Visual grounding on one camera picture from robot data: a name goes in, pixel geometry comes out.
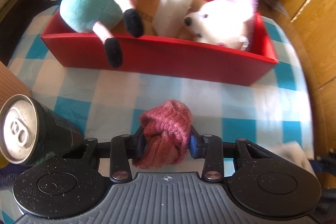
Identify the white plush dog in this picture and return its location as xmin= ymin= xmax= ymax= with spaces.
xmin=175 ymin=0 xmax=259 ymax=51

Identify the red cardboard box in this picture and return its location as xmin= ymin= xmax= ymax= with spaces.
xmin=41 ymin=0 xmax=279 ymax=87

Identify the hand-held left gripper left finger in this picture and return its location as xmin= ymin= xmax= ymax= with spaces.
xmin=63 ymin=127 xmax=148 ymax=184

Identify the wooden wardrobe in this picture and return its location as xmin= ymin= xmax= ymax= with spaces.
xmin=268 ymin=0 xmax=336 ymax=189

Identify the white foam block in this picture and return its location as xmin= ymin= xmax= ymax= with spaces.
xmin=153 ymin=0 xmax=205 ymax=37

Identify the dark drink can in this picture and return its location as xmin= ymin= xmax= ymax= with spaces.
xmin=0 ymin=94 xmax=83 ymax=166

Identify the blue white checkered cloth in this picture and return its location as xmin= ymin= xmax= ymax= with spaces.
xmin=7 ymin=5 xmax=313 ymax=189

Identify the clear plastic bag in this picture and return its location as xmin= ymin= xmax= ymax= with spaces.
xmin=264 ymin=0 xmax=287 ymax=14

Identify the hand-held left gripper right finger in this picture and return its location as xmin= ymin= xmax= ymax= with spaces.
xmin=187 ymin=125 xmax=279 ymax=182

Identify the peach ribbed cylinder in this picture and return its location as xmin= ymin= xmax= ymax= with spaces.
xmin=0 ymin=60 xmax=32 ymax=99

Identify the pink knit hat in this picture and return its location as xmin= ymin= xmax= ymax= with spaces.
xmin=133 ymin=99 xmax=194 ymax=170

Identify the teal pig plush toy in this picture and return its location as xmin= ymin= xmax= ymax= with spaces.
xmin=45 ymin=0 xmax=148 ymax=68

